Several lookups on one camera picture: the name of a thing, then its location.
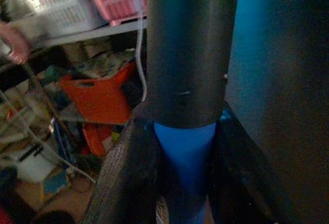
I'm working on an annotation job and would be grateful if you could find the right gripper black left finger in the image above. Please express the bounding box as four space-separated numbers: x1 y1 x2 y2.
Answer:
86 102 168 224

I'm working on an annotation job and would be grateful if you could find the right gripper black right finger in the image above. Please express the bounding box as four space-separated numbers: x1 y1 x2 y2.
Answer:
208 102 299 224

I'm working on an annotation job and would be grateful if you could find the blue-handled green bristle broom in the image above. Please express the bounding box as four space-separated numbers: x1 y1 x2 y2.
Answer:
145 0 242 224

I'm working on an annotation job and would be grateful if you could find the orange plastic box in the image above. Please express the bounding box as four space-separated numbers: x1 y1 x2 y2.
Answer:
58 61 137 125

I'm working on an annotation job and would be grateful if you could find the white shelf board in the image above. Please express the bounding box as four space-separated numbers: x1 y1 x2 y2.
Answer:
38 18 149 49

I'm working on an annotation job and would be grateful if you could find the white plastic basket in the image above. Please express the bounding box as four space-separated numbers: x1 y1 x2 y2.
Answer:
30 0 108 36

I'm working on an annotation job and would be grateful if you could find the pink plastic basket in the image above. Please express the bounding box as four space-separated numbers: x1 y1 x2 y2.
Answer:
76 0 149 27

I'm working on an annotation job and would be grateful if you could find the thin white hanging cable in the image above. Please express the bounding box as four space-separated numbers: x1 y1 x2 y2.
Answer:
134 0 149 101

